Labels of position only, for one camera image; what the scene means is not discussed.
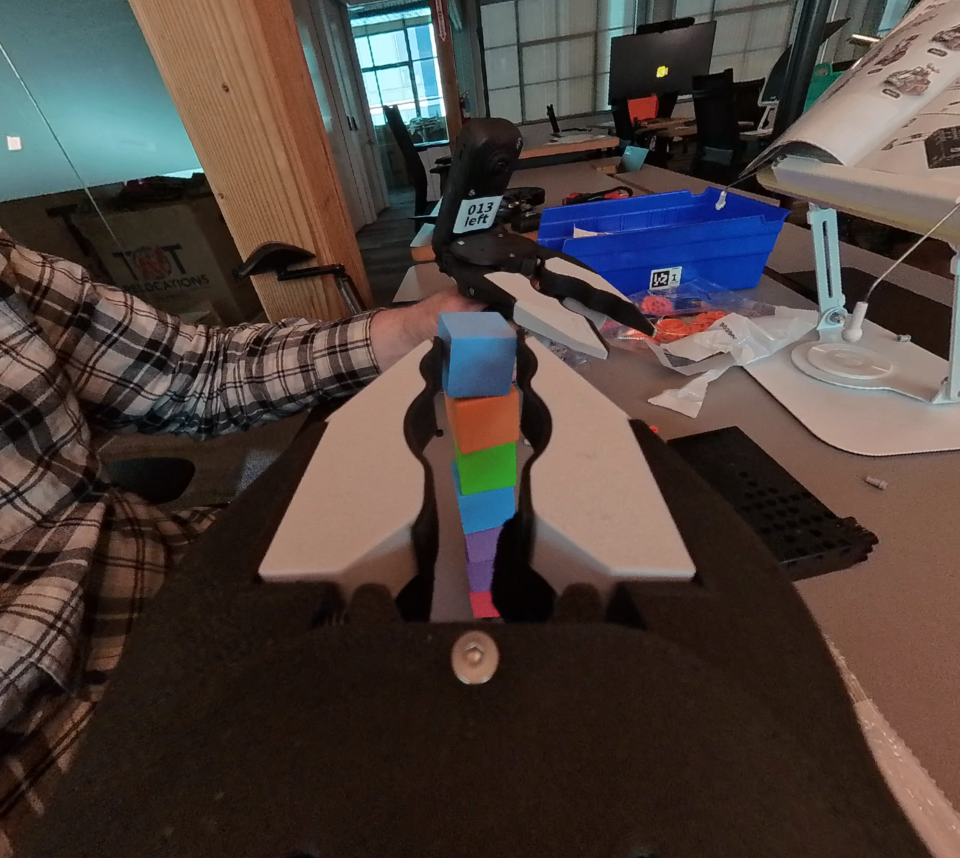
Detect tan round table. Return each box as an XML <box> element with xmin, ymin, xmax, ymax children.
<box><xmin>757</xmin><ymin>156</ymin><xmax>960</xmax><ymax>244</ymax></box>

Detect green foam cube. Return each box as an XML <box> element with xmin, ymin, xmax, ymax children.
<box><xmin>453</xmin><ymin>441</ymin><xmax>519</xmax><ymax>497</ymax></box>

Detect person's left hand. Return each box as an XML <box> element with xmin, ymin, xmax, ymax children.
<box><xmin>371</xmin><ymin>294</ymin><xmax>490</xmax><ymax>375</ymax></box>

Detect green board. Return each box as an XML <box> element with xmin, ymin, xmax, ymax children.
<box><xmin>806</xmin><ymin>61</ymin><xmax>856</xmax><ymax>113</ymax></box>

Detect slim wooden post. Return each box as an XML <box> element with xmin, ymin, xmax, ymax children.
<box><xmin>411</xmin><ymin>0</ymin><xmax>465</xmax><ymax>124</ymax></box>

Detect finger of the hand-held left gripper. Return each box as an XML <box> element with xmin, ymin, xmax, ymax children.
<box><xmin>484</xmin><ymin>271</ymin><xmax>611</xmax><ymax>360</ymax></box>
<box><xmin>536</xmin><ymin>256</ymin><xmax>659</xmax><ymax>338</ymax></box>

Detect black perforated control box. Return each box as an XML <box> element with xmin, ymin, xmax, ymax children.
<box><xmin>667</xmin><ymin>426</ymin><xmax>880</xmax><ymax>583</ymax></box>

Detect white plastic pouch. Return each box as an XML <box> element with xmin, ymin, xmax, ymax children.
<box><xmin>648</xmin><ymin>309</ymin><xmax>819</xmax><ymax>418</ymax></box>

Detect black computer monitor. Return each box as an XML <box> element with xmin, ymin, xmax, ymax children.
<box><xmin>607</xmin><ymin>20</ymin><xmax>719</xmax><ymax>109</ymax></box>

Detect instruction booklet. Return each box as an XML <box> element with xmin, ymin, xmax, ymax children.
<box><xmin>746</xmin><ymin>0</ymin><xmax>960</xmax><ymax>173</ymax></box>

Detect dark plaid cloth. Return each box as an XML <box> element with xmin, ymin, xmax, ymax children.
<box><xmin>0</xmin><ymin>423</ymin><xmax>219</xmax><ymax>852</ymax></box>

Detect brown printed cardboard carton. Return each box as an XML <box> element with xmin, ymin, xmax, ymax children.
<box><xmin>48</xmin><ymin>177</ymin><xmax>265</xmax><ymax>328</ymax></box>

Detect person's left forearm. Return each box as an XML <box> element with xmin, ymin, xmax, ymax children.
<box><xmin>0</xmin><ymin>228</ymin><xmax>387</xmax><ymax>439</ymax></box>

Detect orange foam cube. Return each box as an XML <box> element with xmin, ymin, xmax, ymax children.
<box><xmin>444</xmin><ymin>389</ymin><xmax>522</xmax><ymax>454</ymax></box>

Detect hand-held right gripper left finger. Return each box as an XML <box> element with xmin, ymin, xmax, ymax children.
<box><xmin>258</xmin><ymin>339</ymin><xmax>445</xmax><ymax>583</ymax></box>

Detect black chair armrest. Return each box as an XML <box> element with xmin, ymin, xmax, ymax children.
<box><xmin>97</xmin><ymin>456</ymin><xmax>198</xmax><ymax>505</ymax></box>
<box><xmin>232</xmin><ymin>241</ymin><xmax>350</xmax><ymax>315</ymax></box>

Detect wooden topped table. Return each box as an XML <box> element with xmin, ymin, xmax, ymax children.
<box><xmin>517</xmin><ymin>130</ymin><xmax>624</xmax><ymax>163</ymax></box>

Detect large wooden pillar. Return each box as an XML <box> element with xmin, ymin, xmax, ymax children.
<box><xmin>84</xmin><ymin>0</ymin><xmax>376</xmax><ymax>323</ymax></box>

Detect white metal stand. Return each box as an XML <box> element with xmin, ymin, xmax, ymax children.
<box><xmin>746</xmin><ymin>201</ymin><xmax>960</xmax><ymax>458</ymax></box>

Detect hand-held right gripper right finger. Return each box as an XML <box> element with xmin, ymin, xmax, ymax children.
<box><xmin>516</xmin><ymin>333</ymin><xmax>697</xmax><ymax>583</ymax></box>

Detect blue foam cube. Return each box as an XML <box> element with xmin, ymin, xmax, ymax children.
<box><xmin>452</xmin><ymin>486</ymin><xmax>519</xmax><ymax>535</ymax></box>
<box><xmin>437</xmin><ymin>312</ymin><xmax>520</xmax><ymax>398</ymax></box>

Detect black office chair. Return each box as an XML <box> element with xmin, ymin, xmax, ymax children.
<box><xmin>382</xmin><ymin>104</ymin><xmax>436</xmax><ymax>229</ymax></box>
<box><xmin>690</xmin><ymin>69</ymin><xmax>740</xmax><ymax>177</ymax></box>

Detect black steel pillar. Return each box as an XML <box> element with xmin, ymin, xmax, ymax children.
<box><xmin>791</xmin><ymin>0</ymin><xmax>860</xmax><ymax>135</ymax></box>

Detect white tipped wire rod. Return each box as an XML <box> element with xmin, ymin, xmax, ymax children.
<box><xmin>843</xmin><ymin>198</ymin><xmax>960</xmax><ymax>343</ymax></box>
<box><xmin>705</xmin><ymin>177</ymin><xmax>762</xmax><ymax>212</ymax></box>

